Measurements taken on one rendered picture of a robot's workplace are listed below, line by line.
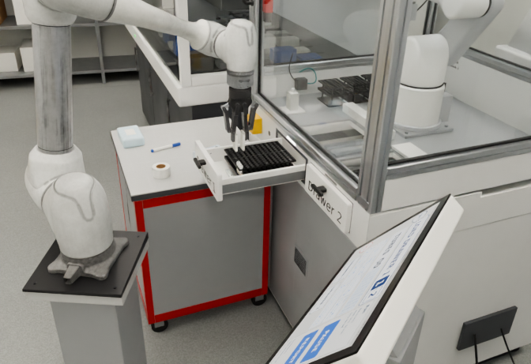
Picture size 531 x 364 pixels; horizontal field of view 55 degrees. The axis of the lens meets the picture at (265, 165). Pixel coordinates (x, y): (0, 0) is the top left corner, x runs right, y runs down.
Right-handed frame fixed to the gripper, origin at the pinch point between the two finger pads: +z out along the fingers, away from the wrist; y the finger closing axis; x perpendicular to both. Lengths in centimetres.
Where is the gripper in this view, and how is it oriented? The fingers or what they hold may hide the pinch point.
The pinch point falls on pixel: (239, 140)
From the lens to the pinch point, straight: 179.0
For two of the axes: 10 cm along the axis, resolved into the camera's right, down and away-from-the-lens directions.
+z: -0.4, 8.9, 4.6
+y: 9.3, -1.4, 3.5
